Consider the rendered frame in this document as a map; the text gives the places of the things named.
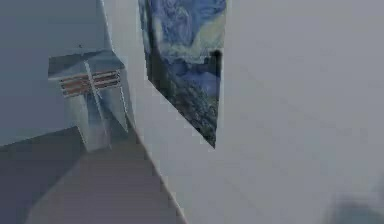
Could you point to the blue swirly framed painting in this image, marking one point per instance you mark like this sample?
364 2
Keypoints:
186 56

